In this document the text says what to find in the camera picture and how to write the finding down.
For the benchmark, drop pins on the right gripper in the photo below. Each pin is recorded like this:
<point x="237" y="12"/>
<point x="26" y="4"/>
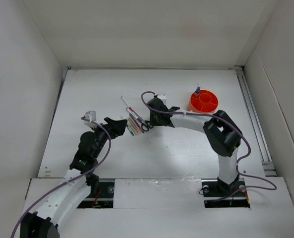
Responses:
<point x="153" y="121"/>

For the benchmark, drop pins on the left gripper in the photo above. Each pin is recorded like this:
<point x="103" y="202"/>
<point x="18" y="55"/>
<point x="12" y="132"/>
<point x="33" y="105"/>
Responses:
<point x="114" y="128"/>

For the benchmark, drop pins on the white marker purple cap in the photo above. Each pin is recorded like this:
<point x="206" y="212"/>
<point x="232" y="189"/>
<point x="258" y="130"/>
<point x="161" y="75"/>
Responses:
<point x="135" y="115"/>

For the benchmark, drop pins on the white pen red cap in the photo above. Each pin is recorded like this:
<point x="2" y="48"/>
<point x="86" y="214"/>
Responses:
<point x="126" y="103"/>

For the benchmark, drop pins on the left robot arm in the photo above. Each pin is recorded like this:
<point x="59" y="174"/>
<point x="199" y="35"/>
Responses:
<point x="46" y="216"/>

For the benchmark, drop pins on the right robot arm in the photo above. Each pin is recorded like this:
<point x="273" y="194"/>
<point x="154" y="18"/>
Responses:
<point x="223" y="135"/>

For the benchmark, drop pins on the orange highlighter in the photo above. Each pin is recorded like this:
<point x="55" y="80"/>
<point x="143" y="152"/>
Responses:
<point x="134" y="126"/>

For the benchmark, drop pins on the orange round organizer container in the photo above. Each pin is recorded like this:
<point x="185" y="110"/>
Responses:
<point x="205" y="103"/>

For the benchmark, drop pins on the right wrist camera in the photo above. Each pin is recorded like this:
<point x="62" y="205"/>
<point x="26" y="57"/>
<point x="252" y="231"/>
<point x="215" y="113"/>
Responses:
<point x="162" y="97"/>

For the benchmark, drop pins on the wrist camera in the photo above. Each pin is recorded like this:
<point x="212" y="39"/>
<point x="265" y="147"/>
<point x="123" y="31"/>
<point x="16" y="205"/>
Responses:
<point x="162" y="97"/>
<point x="89" y="117"/>

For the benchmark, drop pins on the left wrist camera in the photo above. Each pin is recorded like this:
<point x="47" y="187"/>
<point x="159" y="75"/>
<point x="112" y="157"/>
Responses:
<point x="89" y="117"/>

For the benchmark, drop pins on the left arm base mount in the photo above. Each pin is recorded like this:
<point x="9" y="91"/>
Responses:
<point x="102" y="197"/>

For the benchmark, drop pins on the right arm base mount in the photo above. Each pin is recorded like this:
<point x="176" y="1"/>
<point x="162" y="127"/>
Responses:
<point x="217" y="197"/>

